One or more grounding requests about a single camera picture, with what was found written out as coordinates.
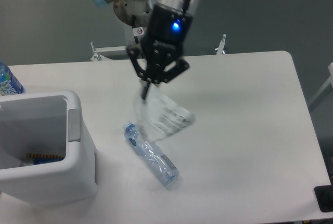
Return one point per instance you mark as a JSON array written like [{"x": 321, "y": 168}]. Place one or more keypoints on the clear plastic bottle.
[{"x": 152, "y": 155}]

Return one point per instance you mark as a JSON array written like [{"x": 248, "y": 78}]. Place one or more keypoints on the white plastic trash can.
[{"x": 46, "y": 123}]

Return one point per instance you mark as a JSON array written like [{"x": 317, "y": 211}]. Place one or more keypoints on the white furniture leg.
[{"x": 324, "y": 90}]

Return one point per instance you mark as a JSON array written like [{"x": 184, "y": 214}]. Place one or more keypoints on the trash inside can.
[{"x": 36, "y": 159}]

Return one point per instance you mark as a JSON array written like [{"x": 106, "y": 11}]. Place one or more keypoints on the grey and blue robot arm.
[{"x": 183, "y": 6}]

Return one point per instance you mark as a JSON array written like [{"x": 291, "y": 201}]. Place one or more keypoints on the black table clamp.
[{"x": 324, "y": 197}]

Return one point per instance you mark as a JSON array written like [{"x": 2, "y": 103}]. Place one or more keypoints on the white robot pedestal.
[{"x": 132, "y": 34}]

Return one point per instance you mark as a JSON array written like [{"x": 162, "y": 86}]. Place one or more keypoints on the blue labelled drink bottle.
[{"x": 10, "y": 85}]

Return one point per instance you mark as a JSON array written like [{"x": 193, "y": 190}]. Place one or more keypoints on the clear plastic wrapper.
[{"x": 159, "y": 117}]

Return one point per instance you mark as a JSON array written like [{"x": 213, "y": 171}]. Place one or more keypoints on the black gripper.
[{"x": 162, "y": 47}]

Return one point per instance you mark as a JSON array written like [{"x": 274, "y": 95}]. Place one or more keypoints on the white pedestal base frame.
[{"x": 119, "y": 52}]

